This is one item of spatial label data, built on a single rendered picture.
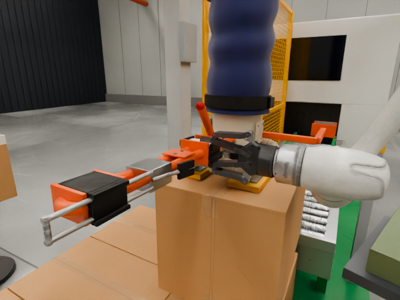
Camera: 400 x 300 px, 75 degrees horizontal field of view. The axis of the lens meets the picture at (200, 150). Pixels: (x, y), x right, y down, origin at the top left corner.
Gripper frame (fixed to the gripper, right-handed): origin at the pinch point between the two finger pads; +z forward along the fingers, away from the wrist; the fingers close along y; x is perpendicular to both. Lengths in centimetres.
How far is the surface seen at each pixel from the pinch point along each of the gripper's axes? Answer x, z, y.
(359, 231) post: 121, -51, 78
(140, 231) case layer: 35, 56, 64
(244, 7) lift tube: 17.5, -4.2, -37.2
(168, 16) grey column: 132, 104, -64
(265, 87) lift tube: 23.6, -9.9, -15.5
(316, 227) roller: 87, -27, 63
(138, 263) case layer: 15, 40, 64
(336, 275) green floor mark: 122, -43, 117
